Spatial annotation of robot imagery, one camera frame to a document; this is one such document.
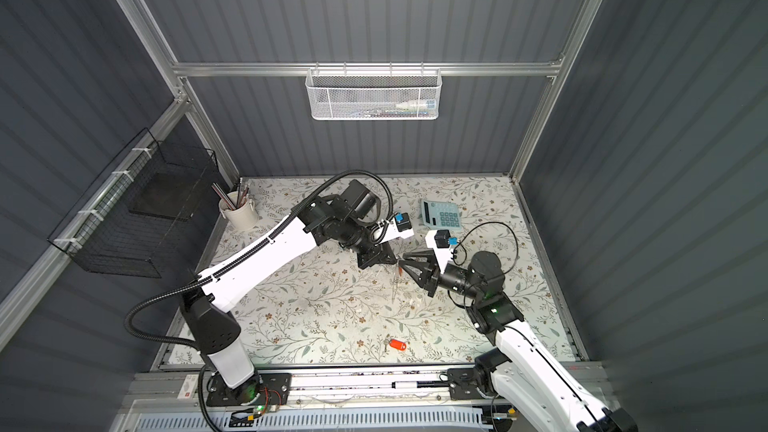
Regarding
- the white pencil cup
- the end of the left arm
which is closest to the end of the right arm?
the end of the left arm

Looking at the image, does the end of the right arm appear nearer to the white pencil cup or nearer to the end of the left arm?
the end of the left arm

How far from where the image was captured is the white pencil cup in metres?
1.01

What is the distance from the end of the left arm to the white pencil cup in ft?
→ 1.83

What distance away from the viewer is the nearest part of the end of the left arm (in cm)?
62
